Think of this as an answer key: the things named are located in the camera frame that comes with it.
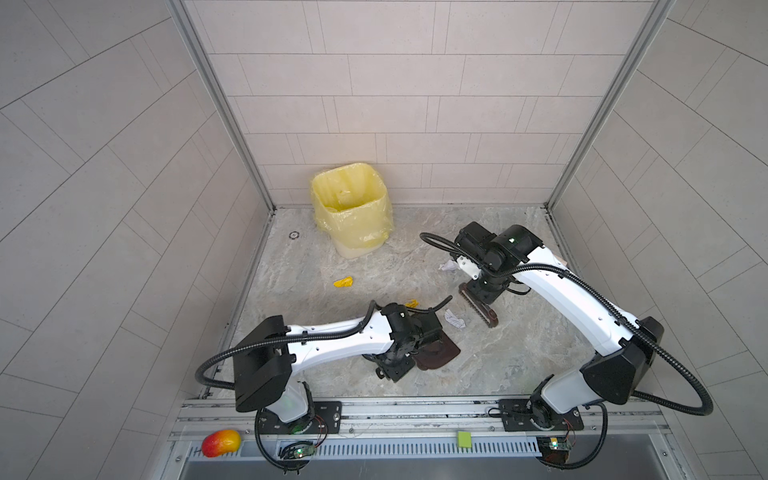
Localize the white paper scrap far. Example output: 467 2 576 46
438 260 459 272

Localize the right circuit board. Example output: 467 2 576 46
536 436 573 465

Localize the circuit board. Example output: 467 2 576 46
279 441 317 461
536 436 573 465

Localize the white paper scrap right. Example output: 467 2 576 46
444 309 466 329

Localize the brown hand brush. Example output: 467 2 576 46
459 283 499 328

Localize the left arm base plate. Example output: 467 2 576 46
256 401 342 435

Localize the aluminium front rail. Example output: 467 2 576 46
169 396 668 460

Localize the white paper scrap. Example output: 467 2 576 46
444 309 466 329
438 260 459 272

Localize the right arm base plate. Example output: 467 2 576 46
486 398 584 432

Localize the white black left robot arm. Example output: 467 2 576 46
194 302 461 473

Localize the red yellow mango toy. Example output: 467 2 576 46
201 429 242 458

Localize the yellow paper scrap left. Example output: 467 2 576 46
333 276 354 288

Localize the brown dustpan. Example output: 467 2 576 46
412 331 461 371

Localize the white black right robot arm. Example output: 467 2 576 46
420 222 714 430

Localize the yellow-lined trash bin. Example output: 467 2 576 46
310 163 394 259

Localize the left circuit board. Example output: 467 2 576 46
279 441 317 461

